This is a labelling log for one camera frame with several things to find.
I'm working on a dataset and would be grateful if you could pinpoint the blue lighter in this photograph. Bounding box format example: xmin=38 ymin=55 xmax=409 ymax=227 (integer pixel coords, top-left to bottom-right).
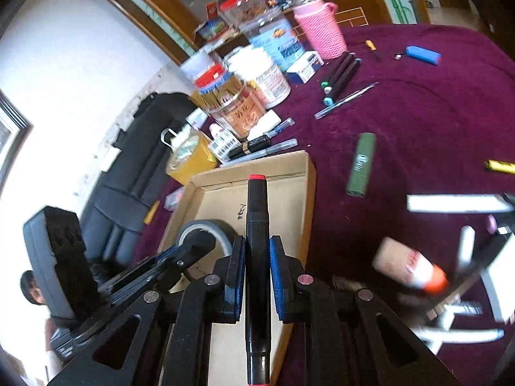
xmin=405 ymin=45 xmax=441 ymax=65

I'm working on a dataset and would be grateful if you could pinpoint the blue label plastic jar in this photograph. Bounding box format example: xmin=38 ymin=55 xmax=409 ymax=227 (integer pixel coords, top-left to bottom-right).
xmin=245 ymin=15 xmax=305 ymax=72

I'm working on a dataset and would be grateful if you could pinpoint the black marker green cap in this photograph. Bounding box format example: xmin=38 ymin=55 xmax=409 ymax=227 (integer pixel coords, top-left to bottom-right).
xmin=320 ymin=51 xmax=350 ymax=89

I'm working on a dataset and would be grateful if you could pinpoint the person in dark coat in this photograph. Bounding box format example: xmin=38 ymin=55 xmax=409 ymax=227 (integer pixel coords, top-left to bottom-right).
xmin=19 ymin=269 xmax=61 ymax=355

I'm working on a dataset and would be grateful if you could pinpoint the black electrical tape roll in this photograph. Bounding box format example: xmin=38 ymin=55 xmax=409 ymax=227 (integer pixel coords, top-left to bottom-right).
xmin=175 ymin=220 xmax=238 ymax=281

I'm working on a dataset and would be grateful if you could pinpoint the white plastic jar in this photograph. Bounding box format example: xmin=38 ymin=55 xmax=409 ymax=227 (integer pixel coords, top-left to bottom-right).
xmin=223 ymin=45 xmax=291 ymax=110

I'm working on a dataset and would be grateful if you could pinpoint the black marker blue cap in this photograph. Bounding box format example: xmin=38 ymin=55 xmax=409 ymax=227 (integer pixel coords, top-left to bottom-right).
xmin=323 ymin=59 xmax=361 ymax=106

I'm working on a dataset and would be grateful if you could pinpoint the small orange screwdriver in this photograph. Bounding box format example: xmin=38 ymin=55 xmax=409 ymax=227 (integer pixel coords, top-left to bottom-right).
xmin=365 ymin=39 xmax=381 ymax=62

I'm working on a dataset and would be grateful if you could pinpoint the black leather sofa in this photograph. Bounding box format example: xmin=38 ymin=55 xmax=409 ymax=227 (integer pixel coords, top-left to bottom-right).
xmin=80 ymin=92 xmax=195 ymax=268

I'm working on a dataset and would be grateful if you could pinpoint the white barcode box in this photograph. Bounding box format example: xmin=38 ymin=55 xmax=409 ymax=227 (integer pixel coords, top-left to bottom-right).
xmin=208 ymin=123 xmax=241 ymax=164

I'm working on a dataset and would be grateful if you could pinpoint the white paint marker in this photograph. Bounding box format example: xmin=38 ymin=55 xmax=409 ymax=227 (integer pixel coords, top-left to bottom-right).
xmin=407 ymin=194 xmax=514 ymax=214

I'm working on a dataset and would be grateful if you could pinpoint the green lighter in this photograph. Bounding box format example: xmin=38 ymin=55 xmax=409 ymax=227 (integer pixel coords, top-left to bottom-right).
xmin=347 ymin=133 xmax=376 ymax=197

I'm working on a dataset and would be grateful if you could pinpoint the cardboard box tray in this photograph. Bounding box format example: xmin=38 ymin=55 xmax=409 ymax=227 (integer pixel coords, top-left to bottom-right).
xmin=154 ymin=150 xmax=317 ymax=386

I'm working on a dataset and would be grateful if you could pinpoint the yellow black pen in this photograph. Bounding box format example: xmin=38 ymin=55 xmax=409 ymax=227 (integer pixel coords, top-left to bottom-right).
xmin=484 ymin=160 xmax=515 ymax=175

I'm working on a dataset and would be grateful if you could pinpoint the pink knitted cup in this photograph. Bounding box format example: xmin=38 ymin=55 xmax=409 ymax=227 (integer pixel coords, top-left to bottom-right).
xmin=293 ymin=0 xmax=347 ymax=60

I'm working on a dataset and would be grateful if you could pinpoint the small white blue box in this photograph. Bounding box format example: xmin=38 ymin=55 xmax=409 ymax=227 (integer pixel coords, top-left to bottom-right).
xmin=285 ymin=51 xmax=325 ymax=84

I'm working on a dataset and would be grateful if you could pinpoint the red lid snack jar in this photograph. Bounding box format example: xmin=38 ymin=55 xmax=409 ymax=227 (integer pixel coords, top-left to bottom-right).
xmin=218 ymin=0 xmax=268 ymax=29

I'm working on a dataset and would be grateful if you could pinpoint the silver ballpoint pen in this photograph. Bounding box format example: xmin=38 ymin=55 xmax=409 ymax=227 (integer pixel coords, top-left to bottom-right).
xmin=314 ymin=82 xmax=378 ymax=120

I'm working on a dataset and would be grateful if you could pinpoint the tin with chopsticks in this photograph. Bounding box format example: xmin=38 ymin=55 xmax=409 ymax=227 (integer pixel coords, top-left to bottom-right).
xmin=191 ymin=63 xmax=265 ymax=140

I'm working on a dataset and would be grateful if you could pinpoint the white glue bottle orange cap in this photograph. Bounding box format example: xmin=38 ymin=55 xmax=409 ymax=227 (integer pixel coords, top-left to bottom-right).
xmin=372 ymin=237 xmax=449 ymax=295

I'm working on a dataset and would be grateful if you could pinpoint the yellow packing tape roll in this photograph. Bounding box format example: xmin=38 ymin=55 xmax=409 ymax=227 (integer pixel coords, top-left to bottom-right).
xmin=162 ymin=128 xmax=218 ymax=186

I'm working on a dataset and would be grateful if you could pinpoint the black marker red cap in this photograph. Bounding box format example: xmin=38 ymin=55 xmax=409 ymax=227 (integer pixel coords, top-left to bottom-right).
xmin=245 ymin=174 xmax=271 ymax=385

